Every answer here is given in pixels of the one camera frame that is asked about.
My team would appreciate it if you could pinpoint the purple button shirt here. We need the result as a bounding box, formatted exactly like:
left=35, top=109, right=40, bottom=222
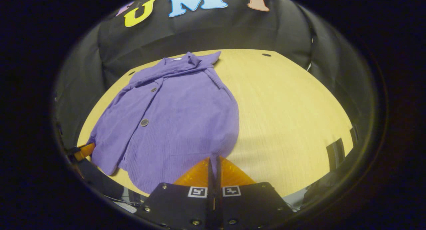
left=88, top=51, right=240, bottom=194

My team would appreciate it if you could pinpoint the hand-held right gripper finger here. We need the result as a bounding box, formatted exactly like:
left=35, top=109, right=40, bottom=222
left=215, top=156, right=295, bottom=230
left=136, top=157, right=215, bottom=230

